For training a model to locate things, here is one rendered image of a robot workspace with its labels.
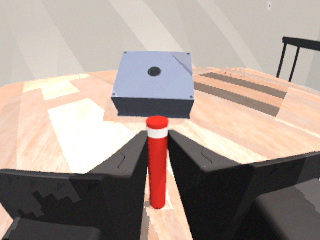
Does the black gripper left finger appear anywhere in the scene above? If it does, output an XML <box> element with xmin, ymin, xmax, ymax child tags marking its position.
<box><xmin>0</xmin><ymin>131</ymin><xmax>149</xmax><ymax>240</ymax></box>

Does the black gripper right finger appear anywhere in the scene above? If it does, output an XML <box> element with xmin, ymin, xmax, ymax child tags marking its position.
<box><xmin>167</xmin><ymin>129</ymin><xmax>320</xmax><ymax>240</ymax></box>

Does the red peg with white band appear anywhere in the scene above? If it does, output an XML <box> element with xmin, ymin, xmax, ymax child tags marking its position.
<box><xmin>147</xmin><ymin>116</ymin><xmax>168</xmax><ymax>209</ymax></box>

